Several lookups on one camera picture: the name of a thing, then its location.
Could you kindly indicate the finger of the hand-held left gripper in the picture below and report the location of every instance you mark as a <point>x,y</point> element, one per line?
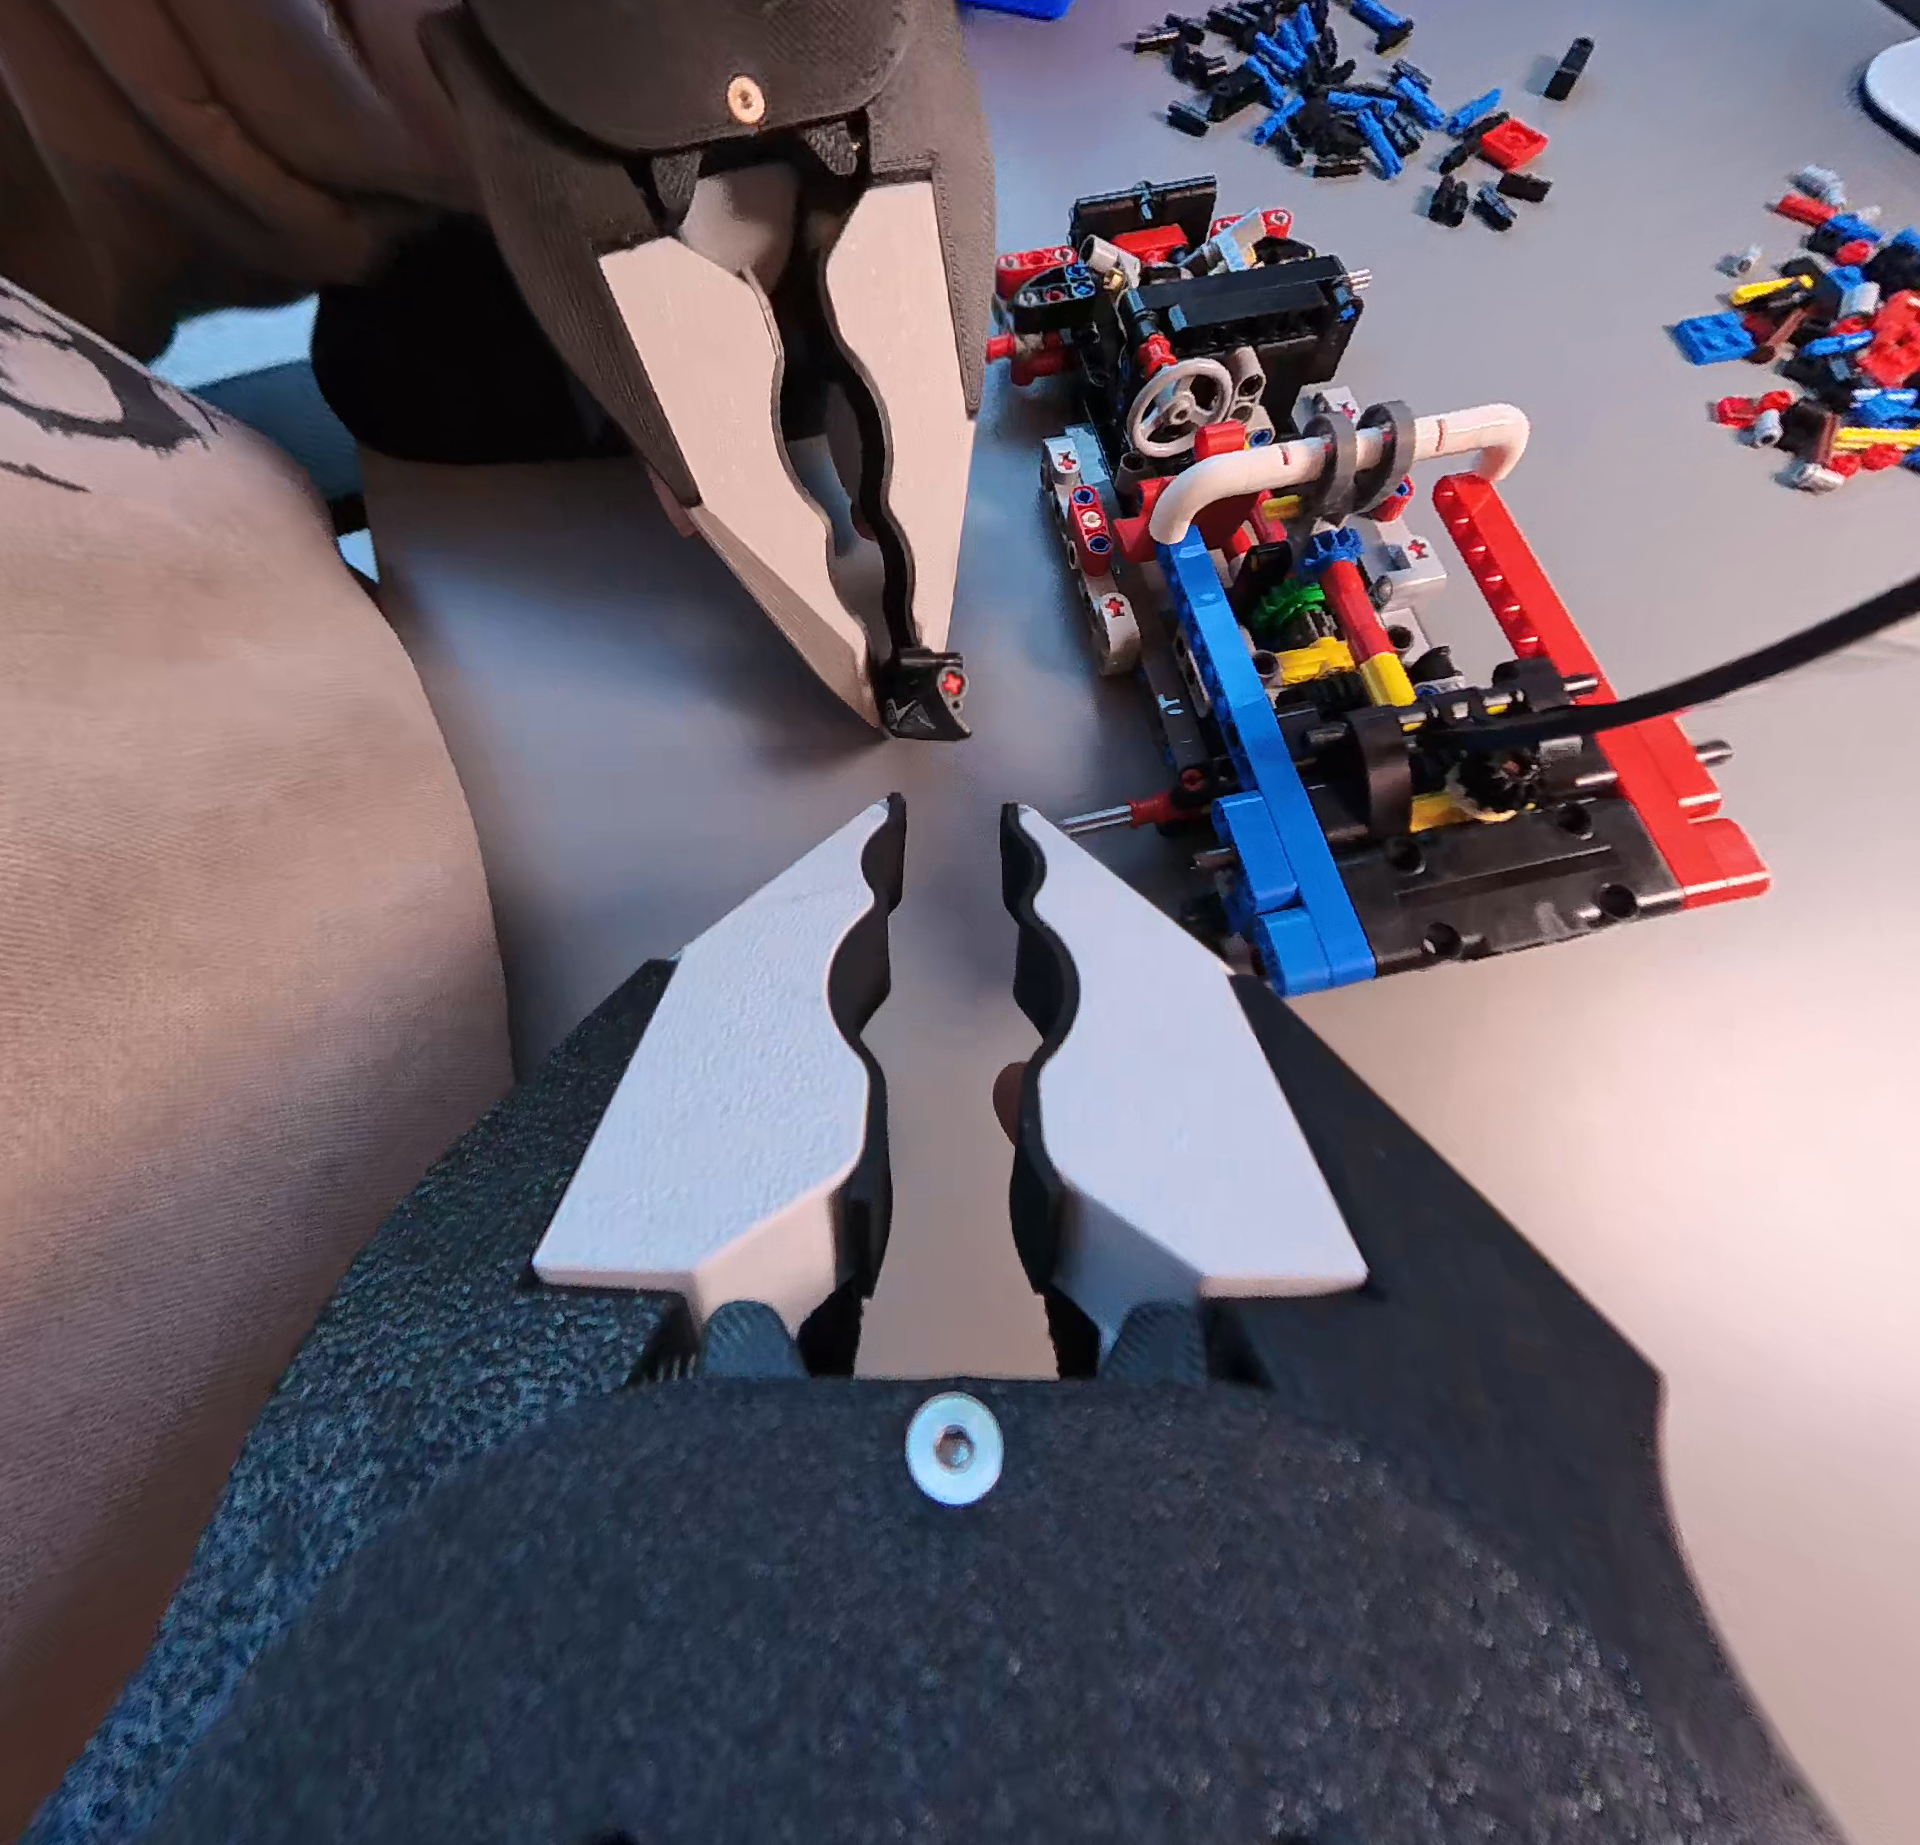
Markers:
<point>914,379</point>
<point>718,406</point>

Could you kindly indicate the small black lego assembly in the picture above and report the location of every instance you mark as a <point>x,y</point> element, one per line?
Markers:
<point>922,706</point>

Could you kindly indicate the lego car chassis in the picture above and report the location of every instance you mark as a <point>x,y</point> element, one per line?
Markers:
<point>1501,882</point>

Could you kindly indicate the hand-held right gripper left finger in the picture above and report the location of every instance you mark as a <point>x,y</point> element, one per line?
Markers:
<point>718,1124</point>

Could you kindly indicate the pile of colourful lego pieces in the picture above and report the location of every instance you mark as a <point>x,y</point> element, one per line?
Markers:
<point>1847,359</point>

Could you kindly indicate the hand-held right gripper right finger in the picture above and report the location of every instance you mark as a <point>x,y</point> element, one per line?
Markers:
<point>1184,1124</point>

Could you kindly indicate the person's right hand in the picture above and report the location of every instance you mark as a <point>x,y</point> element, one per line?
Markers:
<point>1011,1106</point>

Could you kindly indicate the black wrist rest pad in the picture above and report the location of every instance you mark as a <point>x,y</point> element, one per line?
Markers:
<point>454,379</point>

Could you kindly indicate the pile of black blue pins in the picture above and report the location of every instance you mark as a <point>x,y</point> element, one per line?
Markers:
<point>1325,89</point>

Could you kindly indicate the person's left forearm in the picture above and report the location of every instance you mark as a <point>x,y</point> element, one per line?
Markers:
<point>179,107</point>

